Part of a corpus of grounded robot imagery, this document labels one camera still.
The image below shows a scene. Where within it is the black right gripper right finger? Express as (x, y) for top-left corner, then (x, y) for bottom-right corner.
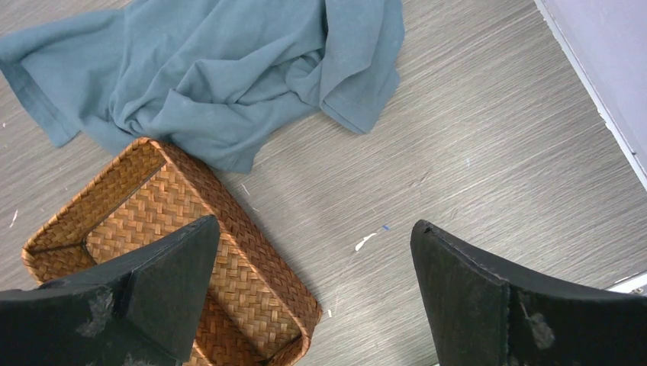
(410, 220), (646, 365)

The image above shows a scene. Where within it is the blue-grey crumpled cloth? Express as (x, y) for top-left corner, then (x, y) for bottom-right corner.
(1, 1), (405, 173)

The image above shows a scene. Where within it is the woven wicker divided basket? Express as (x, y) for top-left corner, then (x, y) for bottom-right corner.
(21, 138), (322, 365)

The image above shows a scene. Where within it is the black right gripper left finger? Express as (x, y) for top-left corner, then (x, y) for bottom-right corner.
(1, 215), (220, 365)

